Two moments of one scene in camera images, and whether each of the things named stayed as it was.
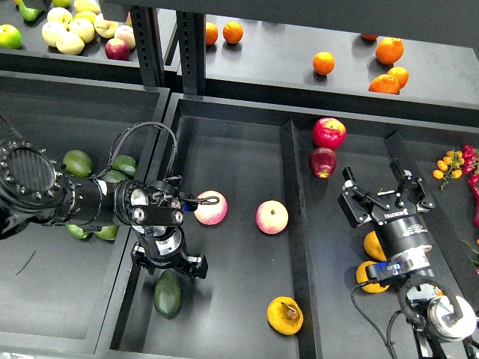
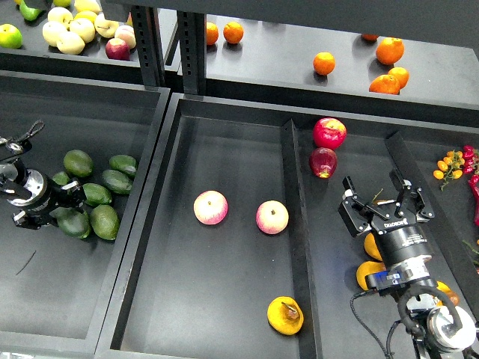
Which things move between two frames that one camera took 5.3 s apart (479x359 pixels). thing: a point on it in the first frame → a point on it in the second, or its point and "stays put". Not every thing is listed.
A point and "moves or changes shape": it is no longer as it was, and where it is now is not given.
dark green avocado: [168, 295] moves or changes shape
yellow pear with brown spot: [285, 315] stays put
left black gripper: [162, 245] → [45, 193]
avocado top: [78, 164] stays put
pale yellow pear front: [69, 43] stays put
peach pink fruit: [126, 34] stays put
